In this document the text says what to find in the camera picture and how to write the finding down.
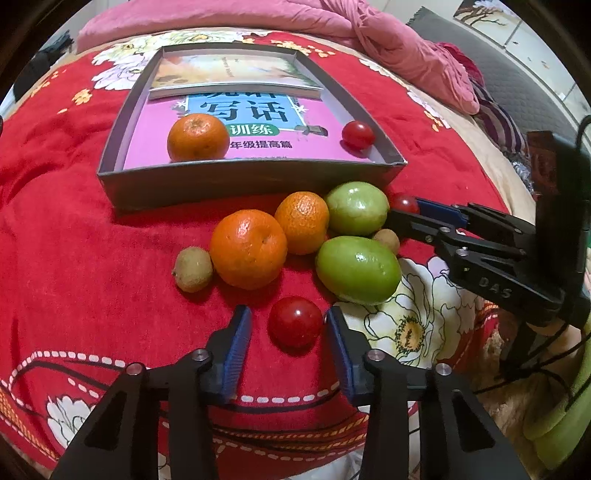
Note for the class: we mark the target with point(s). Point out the beige bed sheet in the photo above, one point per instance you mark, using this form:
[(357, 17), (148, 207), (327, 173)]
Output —
[(489, 154)]

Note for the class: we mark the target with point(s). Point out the pink quilt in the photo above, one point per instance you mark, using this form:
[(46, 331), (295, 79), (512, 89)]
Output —
[(258, 18)]

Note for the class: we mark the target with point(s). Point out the large smooth orange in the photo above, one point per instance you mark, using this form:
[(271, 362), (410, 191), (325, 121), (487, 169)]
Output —
[(249, 249)]

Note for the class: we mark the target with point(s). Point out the bumpy-skinned orange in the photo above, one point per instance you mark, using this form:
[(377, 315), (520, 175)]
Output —
[(302, 223)]

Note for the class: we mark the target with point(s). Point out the person's right forearm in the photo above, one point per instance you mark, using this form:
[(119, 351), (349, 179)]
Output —
[(563, 424)]

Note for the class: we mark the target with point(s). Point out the silver foil bag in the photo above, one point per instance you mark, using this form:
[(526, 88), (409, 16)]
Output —
[(521, 168)]

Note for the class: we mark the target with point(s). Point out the green jujube fruit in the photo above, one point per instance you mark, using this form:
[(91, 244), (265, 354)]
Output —
[(358, 270), (355, 208)]

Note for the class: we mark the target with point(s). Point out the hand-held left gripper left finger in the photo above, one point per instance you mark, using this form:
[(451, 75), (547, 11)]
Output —
[(238, 346)]

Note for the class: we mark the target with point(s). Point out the striped pillow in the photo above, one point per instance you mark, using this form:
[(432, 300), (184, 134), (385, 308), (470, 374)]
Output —
[(501, 124)]

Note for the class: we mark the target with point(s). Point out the pink book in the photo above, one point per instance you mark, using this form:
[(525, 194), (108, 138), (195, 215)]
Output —
[(152, 134)]

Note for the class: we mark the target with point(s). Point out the sunflower cover book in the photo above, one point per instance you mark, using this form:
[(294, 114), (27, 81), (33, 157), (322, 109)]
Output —
[(221, 69)]

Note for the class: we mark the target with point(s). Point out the grey cardboard box tray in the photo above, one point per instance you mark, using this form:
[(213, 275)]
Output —
[(249, 182)]

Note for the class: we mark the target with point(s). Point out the dark clothing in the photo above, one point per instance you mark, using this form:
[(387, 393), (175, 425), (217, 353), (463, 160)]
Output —
[(46, 60)]

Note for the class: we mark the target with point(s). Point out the tree wall painting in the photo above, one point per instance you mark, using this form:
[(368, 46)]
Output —
[(485, 18)]

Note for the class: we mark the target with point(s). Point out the red crumpled cloth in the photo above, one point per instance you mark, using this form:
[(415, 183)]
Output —
[(461, 60)]

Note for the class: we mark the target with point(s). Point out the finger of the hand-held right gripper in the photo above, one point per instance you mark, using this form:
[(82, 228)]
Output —
[(411, 225), (438, 212)]

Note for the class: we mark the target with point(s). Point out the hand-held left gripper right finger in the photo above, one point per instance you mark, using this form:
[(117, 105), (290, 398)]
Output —
[(339, 350)]

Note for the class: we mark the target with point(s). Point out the small orange mandarin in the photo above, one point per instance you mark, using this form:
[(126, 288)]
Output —
[(198, 137)]

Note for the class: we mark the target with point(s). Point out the grey padded headboard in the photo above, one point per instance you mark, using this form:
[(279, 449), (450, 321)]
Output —
[(531, 83)]

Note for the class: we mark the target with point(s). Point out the red floral blanket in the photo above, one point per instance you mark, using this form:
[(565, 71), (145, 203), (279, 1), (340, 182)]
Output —
[(69, 254)]

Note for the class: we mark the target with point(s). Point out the large red cherry tomato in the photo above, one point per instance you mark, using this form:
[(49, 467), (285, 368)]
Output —
[(295, 321)]

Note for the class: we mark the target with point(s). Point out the small brown kiwi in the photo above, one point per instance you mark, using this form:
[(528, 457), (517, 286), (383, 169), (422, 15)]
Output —
[(387, 241)]

